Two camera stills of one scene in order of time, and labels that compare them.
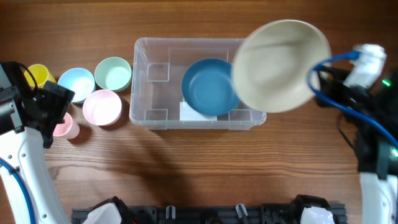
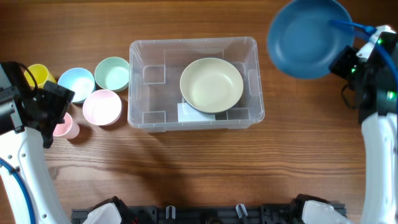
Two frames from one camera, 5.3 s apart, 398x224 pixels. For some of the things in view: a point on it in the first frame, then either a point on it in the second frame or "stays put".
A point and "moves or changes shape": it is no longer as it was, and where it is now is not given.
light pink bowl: [102, 107] stays put
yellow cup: [41, 75] stays put
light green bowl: [112, 74] stays put
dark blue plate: [209, 86] moves or changes shape
